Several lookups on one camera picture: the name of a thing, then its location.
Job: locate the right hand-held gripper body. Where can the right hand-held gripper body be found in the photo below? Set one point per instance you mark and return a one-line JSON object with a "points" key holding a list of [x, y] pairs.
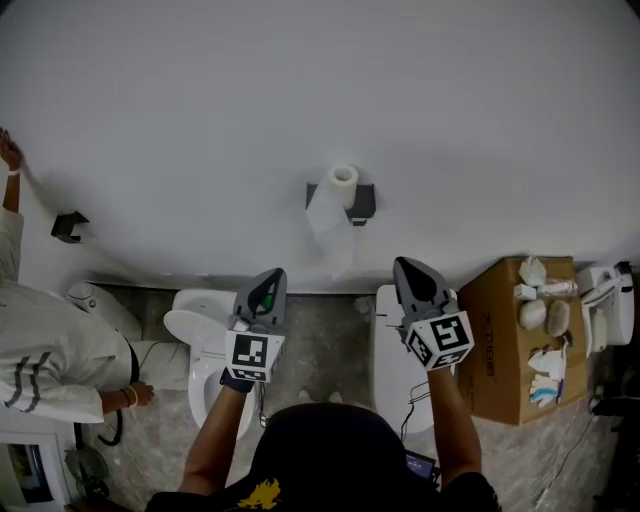
{"points": [[442, 337]]}

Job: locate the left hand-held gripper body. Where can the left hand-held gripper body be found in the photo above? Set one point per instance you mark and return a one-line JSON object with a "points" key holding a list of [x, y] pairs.
{"points": [[250, 350]]}

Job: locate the black toilet paper holder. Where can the black toilet paper holder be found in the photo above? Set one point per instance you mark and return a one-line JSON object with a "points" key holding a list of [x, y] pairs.
{"points": [[364, 200]]}

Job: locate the white toilet paper roll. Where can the white toilet paper roll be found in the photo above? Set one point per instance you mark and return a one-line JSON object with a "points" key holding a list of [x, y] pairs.
{"points": [[342, 192]]}

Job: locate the person's right forearm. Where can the person's right forearm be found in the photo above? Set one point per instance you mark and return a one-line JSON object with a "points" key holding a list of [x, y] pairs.
{"points": [[452, 425]]}

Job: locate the person's left forearm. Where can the person's left forearm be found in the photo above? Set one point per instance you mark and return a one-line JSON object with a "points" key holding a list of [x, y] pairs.
{"points": [[217, 435]]}

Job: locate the white toilet with open lid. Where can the white toilet with open lid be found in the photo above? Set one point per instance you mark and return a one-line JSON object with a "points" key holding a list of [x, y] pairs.
{"points": [[205, 340]]}

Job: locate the white toilet with closed lid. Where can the white toilet with closed lid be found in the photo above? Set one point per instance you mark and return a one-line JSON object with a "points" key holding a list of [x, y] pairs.
{"points": [[390, 370]]}

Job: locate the white toilet with side panel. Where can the white toilet with side panel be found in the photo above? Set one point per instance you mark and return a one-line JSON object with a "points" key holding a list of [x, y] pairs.
{"points": [[607, 310]]}

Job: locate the person's left hand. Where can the person's left hand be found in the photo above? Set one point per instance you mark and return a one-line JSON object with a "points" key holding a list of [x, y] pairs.
{"points": [[237, 385]]}

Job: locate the brown cardboard box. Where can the brown cardboard box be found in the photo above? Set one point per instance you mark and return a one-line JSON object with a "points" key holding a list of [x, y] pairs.
{"points": [[505, 370]]}

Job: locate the pale round sponge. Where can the pale round sponge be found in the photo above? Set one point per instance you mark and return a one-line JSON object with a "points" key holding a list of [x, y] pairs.
{"points": [[532, 314]]}

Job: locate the small white box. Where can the small white box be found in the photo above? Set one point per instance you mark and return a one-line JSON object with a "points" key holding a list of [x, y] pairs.
{"points": [[525, 291]]}

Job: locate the white cleaning gloves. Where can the white cleaning gloves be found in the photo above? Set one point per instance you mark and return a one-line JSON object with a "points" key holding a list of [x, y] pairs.
{"points": [[546, 372]]}

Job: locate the white plastic packet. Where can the white plastic packet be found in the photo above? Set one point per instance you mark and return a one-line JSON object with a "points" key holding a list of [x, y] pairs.
{"points": [[531, 271]]}

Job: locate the brown round sponge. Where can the brown round sponge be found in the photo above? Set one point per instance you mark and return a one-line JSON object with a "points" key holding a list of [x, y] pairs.
{"points": [[558, 317]]}

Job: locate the pink and white tube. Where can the pink and white tube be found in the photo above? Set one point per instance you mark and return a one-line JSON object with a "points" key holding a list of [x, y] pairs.
{"points": [[557, 287]]}

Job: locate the small dark screen device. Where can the small dark screen device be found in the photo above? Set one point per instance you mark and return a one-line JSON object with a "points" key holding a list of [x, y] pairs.
{"points": [[420, 467]]}

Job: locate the person's black shirt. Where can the person's black shirt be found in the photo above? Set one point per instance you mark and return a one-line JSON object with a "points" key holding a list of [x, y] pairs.
{"points": [[325, 460]]}

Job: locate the black equipment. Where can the black equipment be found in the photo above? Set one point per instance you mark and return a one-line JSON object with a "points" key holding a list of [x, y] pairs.
{"points": [[617, 395]]}

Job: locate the white cabinet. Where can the white cabinet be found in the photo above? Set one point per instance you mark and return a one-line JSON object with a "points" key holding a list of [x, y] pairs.
{"points": [[30, 465]]}

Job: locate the white wristband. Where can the white wristband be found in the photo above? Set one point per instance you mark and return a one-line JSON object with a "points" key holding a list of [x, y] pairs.
{"points": [[14, 172]]}

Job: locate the empty black wall holder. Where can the empty black wall holder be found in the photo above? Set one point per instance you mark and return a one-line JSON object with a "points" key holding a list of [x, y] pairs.
{"points": [[67, 225]]}

